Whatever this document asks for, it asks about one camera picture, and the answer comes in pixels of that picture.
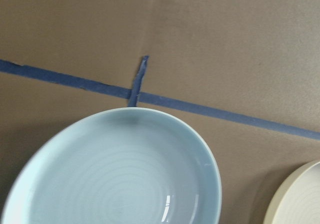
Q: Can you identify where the cream white plate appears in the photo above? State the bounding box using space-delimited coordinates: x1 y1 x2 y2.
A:
263 159 320 224

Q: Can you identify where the grey blue plate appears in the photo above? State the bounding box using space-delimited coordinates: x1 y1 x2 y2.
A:
0 107 223 224

